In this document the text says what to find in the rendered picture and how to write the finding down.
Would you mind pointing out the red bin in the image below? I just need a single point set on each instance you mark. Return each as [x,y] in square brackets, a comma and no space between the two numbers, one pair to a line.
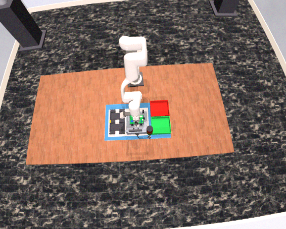
[159,108]

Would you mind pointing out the green bin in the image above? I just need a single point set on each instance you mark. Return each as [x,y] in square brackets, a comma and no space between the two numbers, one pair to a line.
[161,125]

